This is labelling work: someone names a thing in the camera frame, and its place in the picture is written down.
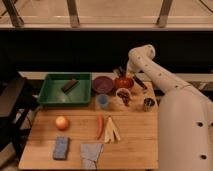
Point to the metal cup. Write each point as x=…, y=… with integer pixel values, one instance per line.
x=148, y=104

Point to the red chili pepper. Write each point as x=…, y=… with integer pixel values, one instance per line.
x=100, y=121

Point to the dark block in tray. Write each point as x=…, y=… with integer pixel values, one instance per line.
x=69, y=85

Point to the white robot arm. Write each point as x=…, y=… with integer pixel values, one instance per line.
x=184, y=116

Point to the purple bowl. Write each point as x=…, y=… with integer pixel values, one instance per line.
x=102, y=84

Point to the green plastic tray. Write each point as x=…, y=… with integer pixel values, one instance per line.
x=51, y=94

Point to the blue plastic cup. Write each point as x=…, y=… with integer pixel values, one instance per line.
x=103, y=100

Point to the orange apple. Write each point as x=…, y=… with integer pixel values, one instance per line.
x=62, y=123

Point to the red bowl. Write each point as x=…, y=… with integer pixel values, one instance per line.
x=123, y=82

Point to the blue sponge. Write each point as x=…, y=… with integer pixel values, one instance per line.
x=61, y=148

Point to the grey folded cloth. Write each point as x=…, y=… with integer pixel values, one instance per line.
x=90, y=153

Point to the black side chair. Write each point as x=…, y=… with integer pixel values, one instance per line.
x=16, y=100

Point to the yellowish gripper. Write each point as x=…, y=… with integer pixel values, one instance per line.
x=121, y=73

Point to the wooden cutting board table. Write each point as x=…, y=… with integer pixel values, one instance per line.
x=137, y=149

